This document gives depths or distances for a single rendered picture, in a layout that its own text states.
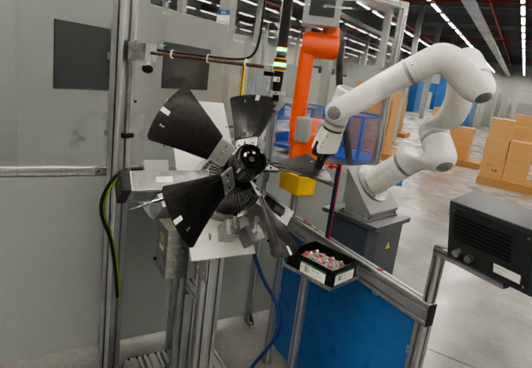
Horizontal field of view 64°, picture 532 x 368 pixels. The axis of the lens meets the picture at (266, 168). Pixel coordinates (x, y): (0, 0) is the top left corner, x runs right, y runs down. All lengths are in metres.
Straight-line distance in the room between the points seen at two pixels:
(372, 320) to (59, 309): 1.47
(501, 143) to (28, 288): 7.94
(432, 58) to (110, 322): 1.80
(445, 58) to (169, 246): 1.25
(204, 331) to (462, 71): 1.37
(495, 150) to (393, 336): 7.35
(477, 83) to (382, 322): 0.90
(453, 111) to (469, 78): 0.20
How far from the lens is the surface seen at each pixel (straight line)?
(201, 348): 1.92
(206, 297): 1.79
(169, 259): 1.85
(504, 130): 8.81
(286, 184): 2.03
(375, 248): 1.98
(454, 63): 1.51
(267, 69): 1.54
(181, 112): 1.51
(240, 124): 1.65
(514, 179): 8.89
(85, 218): 2.18
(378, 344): 1.76
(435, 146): 1.82
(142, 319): 2.51
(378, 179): 1.97
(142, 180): 1.49
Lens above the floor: 1.52
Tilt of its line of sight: 13 degrees down
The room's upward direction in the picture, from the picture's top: 7 degrees clockwise
